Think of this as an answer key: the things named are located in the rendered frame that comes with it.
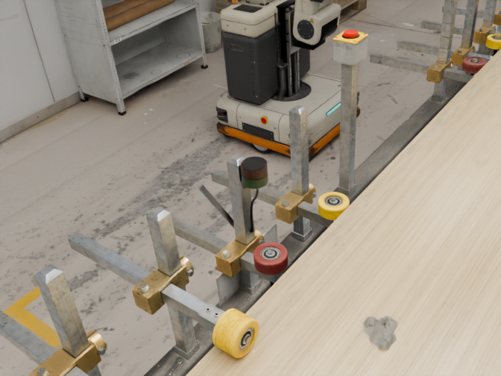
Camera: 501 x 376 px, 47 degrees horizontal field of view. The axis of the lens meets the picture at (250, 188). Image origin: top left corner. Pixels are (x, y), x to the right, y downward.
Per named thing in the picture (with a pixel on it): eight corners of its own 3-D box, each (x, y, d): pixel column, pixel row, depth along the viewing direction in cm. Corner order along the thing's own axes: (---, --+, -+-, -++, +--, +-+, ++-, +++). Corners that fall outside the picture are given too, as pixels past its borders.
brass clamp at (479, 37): (471, 42, 252) (473, 30, 249) (481, 32, 260) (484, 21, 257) (485, 44, 249) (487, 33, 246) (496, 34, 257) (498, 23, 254)
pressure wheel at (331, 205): (323, 245, 150) (323, 210, 143) (314, 226, 156) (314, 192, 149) (352, 239, 151) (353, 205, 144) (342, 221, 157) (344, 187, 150)
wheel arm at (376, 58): (369, 64, 235) (369, 54, 233) (373, 61, 237) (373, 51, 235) (474, 86, 212) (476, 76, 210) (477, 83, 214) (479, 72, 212)
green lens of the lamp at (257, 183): (236, 183, 129) (235, 175, 128) (252, 171, 133) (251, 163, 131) (257, 192, 126) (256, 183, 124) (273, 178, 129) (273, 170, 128)
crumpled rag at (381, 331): (363, 312, 117) (364, 305, 115) (397, 316, 115) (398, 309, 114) (360, 348, 110) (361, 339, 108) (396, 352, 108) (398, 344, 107)
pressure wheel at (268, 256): (250, 289, 139) (246, 254, 132) (269, 270, 144) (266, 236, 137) (276, 303, 134) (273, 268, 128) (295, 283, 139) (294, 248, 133)
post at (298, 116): (294, 250, 171) (288, 108, 143) (300, 244, 174) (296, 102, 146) (303, 254, 169) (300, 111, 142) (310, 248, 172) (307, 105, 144)
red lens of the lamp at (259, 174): (235, 174, 127) (234, 165, 126) (251, 161, 131) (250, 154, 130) (256, 182, 124) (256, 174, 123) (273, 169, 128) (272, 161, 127)
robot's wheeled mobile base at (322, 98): (215, 135, 353) (210, 98, 338) (274, 94, 392) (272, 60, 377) (306, 165, 317) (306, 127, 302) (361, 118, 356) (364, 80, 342)
